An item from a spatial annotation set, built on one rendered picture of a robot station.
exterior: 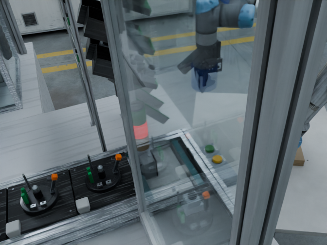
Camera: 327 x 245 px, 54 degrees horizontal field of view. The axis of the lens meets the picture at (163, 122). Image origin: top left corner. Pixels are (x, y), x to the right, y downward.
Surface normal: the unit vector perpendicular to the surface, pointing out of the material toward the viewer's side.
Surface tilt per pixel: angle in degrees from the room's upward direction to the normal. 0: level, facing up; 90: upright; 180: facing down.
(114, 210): 0
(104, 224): 90
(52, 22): 90
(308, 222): 0
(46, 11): 90
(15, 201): 0
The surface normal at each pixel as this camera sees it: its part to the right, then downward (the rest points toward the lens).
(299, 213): -0.07, -0.78
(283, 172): 0.36, 0.57
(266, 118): -0.93, 0.27
